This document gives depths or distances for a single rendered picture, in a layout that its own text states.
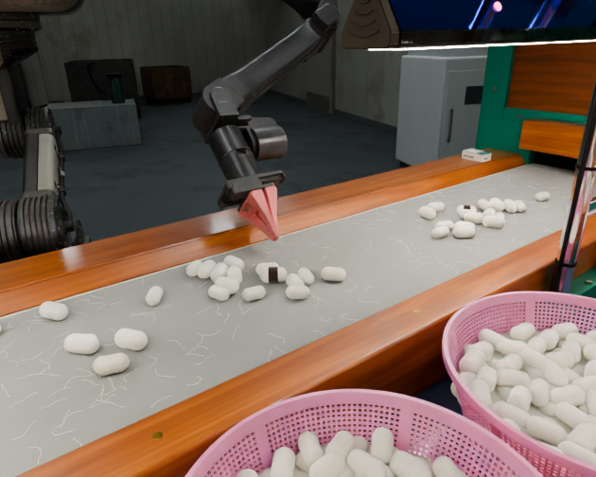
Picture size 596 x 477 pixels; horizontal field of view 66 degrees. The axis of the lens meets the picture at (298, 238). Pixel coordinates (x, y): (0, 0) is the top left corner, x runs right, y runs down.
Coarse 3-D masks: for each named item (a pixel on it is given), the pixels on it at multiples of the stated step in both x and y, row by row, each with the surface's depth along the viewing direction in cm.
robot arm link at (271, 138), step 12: (216, 96) 75; (228, 96) 76; (216, 108) 74; (228, 108) 75; (216, 120) 75; (228, 120) 76; (240, 120) 77; (252, 120) 79; (264, 120) 80; (252, 132) 78; (264, 132) 78; (276, 132) 79; (264, 144) 77; (276, 144) 79; (264, 156) 79; (276, 156) 81
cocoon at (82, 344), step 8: (72, 336) 50; (80, 336) 50; (88, 336) 50; (96, 336) 51; (64, 344) 50; (72, 344) 50; (80, 344) 50; (88, 344) 50; (96, 344) 50; (72, 352) 50; (80, 352) 50; (88, 352) 50
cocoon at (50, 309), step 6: (42, 306) 57; (48, 306) 56; (54, 306) 56; (60, 306) 56; (42, 312) 56; (48, 312) 56; (54, 312) 56; (60, 312) 56; (66, 312) 57; (54, 318) 56; (60, 318) 56
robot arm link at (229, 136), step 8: (224, 128) 75; (232, 128) 75; (240, 128) 77; (248, 128) 78; (216, 136) 74; (224, 136) 74; (232, 136) 74; (240, 136) 75; (248, 136) 78; (216, 144) 74; (224, 144) 74; (232, 144) 74; (240, 144) 74; (248, 144) 78; (216, 152) 75; (224, 152) 73; (240, 152) 75
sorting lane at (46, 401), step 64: (448, 192) 100; (512, 192) 99; (256, 256) 73; (320, 256) 72; (384, 256) 72; (448, 256) 71; (0, 320) 57; (64, 320) 57; (128, 320) 57; (192, 320) 56; (256, 320) 56; (320, 320) 56; (0, 384) 46; (64, 384) 46; (128, 384) 46; (192, 384) 46; (0, 448) 39; (64, 448) 39
